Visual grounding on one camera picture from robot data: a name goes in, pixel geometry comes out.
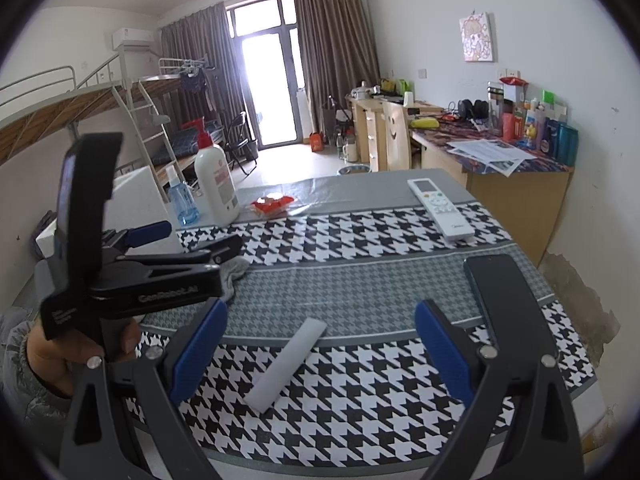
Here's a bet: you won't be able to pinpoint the white remote control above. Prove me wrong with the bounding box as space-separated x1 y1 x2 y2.
407 178 475 240

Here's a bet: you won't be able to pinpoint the white pump bottle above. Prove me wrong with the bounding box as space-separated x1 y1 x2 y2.
181 116 240 226

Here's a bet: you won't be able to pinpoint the person's left forearm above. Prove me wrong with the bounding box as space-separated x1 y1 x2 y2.
0 310 76 461

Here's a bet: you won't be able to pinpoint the black headphones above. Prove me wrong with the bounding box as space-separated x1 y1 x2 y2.
457 99 488 122

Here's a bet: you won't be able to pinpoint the blue spray bottle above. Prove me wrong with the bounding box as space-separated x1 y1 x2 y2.
166 164 201 226

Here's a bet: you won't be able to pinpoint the glass balcony door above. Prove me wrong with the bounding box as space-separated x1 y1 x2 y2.
226 0 301 151

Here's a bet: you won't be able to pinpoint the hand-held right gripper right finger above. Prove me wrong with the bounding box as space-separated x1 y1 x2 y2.
414 299 587 480

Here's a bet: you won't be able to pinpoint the wooden chair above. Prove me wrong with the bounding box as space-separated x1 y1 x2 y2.
382 101 413 171

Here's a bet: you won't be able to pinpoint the bunk bed with blue mattress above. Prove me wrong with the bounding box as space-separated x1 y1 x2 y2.
132 57 226 181

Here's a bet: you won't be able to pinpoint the printed papers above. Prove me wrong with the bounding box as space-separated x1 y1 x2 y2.
446 137 538 177

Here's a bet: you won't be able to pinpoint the black folding chair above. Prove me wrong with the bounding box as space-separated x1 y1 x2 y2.
225 111 259 176

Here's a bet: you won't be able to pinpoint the black smartphone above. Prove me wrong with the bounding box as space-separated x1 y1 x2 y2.
463 254 560 358

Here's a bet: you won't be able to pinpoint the brown curtain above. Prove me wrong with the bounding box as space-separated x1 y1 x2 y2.
160 10 243 126
292 0 381 136

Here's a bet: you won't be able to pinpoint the metal bunk bed ladder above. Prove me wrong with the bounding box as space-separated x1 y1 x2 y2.
112 80 173 201

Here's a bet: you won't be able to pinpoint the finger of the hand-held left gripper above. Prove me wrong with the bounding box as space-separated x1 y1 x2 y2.
116 234 245 268
101 220 174 259

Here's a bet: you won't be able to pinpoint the pink wall picture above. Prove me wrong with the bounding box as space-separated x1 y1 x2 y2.
459 11 496 63

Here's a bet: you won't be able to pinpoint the grey sock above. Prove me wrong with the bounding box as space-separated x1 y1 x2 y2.
215 256 251 303

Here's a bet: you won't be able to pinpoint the wooden desk with drawers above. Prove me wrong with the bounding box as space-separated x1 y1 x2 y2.
347 95 446 171

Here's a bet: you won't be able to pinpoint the grey metal bunk bed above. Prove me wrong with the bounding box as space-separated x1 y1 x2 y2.
0 50 151 166

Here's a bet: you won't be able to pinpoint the white air conditioner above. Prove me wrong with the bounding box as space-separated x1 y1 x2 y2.
111 26 157 51

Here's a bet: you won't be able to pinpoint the red snack packet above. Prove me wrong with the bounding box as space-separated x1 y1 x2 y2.
251 194 293 218

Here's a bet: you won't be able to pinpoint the black white houndstooth tablecloth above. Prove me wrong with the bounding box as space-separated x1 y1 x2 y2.
112 167 598 476

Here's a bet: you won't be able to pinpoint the white foam strip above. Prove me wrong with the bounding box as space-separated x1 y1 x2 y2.
243 317 328 415

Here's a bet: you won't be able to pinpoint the white styrofoam box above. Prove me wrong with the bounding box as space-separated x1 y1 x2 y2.
35 166 183 261

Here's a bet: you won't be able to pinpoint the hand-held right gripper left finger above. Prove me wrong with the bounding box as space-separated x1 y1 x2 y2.
59 297 229 480

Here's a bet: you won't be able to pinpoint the hanging dark clothes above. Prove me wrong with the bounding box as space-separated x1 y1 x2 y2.
180 67 216 111

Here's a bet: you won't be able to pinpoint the group of toiletry bottles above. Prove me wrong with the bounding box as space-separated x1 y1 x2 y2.
487 75 580 166

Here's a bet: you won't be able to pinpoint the person's left hand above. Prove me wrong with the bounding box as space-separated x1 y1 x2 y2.
25 317 143 398

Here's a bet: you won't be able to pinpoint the red patterned desk cloth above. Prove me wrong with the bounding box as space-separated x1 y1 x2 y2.
410 110 571 173

